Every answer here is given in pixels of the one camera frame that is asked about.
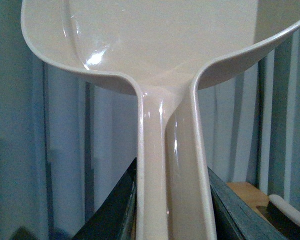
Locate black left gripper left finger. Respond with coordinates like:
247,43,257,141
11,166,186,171
73,159,137,240

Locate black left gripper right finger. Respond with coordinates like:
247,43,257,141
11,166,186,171
208,168,286,240

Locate beige hand brush black bristles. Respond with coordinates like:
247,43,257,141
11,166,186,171
256,194,300,240

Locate beige plastic dustpan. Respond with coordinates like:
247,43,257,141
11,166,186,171
21,0,300,240

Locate wooden nightstand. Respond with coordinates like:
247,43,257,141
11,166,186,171
226,182,269,216

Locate grey curtain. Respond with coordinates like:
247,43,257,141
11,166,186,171
0,0,300,240

